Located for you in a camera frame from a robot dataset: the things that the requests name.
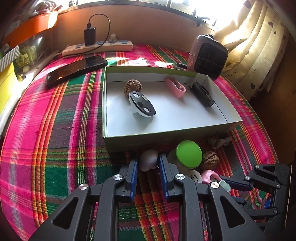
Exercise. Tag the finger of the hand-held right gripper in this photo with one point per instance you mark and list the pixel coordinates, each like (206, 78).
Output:
(235, 184)
(242, 202)

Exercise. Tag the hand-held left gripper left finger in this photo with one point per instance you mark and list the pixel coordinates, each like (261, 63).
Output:
(134, 180)

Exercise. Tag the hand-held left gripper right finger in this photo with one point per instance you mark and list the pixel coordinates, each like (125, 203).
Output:
(163, 178)

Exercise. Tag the grey ball massager head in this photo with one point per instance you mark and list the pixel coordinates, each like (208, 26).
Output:
(149, 160)

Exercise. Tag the pink clip with mint pad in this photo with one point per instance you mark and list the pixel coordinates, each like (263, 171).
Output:
(208, 175)

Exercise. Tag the white round massager head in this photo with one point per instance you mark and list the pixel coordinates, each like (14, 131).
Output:
(193, 176)

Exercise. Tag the green mushroom massager head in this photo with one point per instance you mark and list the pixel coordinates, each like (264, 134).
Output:
(188, 154)

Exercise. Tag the brown walnut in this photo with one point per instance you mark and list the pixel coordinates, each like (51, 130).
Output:
(131, 85)
(209, 161)

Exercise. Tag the green and white cardboard box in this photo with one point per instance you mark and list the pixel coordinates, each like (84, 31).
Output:
(180, 115)

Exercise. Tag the black and white disc head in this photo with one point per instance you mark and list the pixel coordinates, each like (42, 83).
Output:
(141, 104)

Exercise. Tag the black massager body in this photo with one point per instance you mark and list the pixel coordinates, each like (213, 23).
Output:
(203, 96)

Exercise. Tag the pink and green plaid blanket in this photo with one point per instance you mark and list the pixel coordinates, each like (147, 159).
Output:
(57, 139)

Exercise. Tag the black heater plug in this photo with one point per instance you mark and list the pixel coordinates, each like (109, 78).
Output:
(180, 65)

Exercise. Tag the black smartphone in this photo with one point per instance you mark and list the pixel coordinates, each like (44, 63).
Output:
(74, 69)

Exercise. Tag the grey small fan heater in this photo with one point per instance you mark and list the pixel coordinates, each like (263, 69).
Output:
(208, 58)

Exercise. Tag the beige power strip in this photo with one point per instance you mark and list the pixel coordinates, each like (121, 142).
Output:
(104, 47)

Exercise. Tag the cream heart print curtain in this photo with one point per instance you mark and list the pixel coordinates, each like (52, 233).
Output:
(259, 46)

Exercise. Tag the white plug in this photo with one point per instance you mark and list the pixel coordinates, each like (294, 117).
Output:
(112, 38)

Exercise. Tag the black charger adapter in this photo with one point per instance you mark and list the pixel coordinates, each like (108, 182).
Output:
(89, 37)

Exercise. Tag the striped cardboard box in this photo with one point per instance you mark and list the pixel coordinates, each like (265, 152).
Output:
(9, 58)

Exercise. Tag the window frame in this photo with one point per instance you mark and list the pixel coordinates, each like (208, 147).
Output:
(171, 4)

